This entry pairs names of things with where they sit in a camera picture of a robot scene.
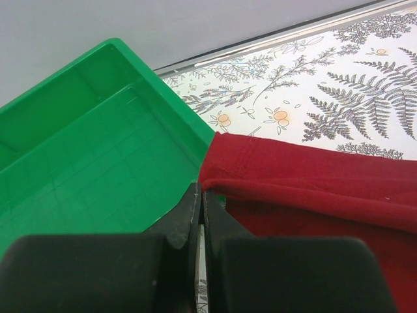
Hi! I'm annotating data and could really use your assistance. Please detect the red t shirt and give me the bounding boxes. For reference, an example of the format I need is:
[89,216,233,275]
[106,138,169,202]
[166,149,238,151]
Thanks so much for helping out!
[199,133,416,312]

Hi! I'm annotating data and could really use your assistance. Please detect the floral patterned table mat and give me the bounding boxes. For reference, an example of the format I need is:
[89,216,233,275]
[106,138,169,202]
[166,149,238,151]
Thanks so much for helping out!
[165,8,416,162]

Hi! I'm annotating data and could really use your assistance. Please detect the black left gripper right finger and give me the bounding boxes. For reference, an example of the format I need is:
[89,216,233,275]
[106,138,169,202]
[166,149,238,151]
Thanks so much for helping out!
[202,191,397,312]

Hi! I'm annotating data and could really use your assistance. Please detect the green plastic tray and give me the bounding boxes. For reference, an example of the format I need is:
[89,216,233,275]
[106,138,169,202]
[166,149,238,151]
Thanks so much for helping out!
[1,38,214,250]

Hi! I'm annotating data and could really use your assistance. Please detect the aluminium frame rail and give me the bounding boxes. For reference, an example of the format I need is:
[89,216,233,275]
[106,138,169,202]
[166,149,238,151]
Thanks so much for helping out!
[154,1,416,78]

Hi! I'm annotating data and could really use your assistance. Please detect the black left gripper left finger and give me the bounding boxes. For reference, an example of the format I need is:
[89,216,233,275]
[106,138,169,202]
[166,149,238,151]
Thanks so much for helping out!
[1,183,202,312]

